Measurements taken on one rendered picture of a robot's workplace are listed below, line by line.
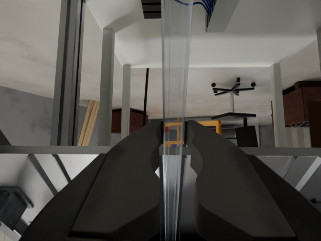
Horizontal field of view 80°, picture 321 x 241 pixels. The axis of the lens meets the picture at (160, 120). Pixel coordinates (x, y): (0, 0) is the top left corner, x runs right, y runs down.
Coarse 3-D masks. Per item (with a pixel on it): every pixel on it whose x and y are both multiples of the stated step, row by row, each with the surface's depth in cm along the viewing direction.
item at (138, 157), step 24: (120, 144) 10; (144, 144) 10; (120, 168) 8; (144, 168) 8; (96, 192) 7; (120, 192) 7; (144, 192) 7; (96, 216) 6; (120, 216) 6; (144, 216) 6; (120, 240) 6; (144, 240) 7
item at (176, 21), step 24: (168, 0) 8; (192, 0) 8; (168, 24) 9; (168, 48) 10; (168, 72) 10; (168, 96) 11; (168, 120) 12; (168, 144) 14; (168, 168) 15; (168, 192) 18; (168, 216) 20; (168, 240) 24
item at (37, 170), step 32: (0, 160) 17; (32, 160) 17; (64, 160) 17; (160, 160) 16; (288, 160) 16; (320, 160) 16; (32, 192) 20; (160, 192) 19; (192, 192) 19; (320, 192) 19; (160, 224) 23; (192, 224) 24
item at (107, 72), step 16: (112, 32) 58; (320, 32) 57; (112, 48) 58; (320, 48) 57; (112, 64) 58; (272, 64) 84; (320, 64) 57; (112, 80) 58; (128, 80) 84; (272, 80) 83; (112, 96) 58; (128, 96) 83; (144, 96) 92; (272, 96) 83; (128, 112) 83; (144, 112) 90; (128, 128) 83
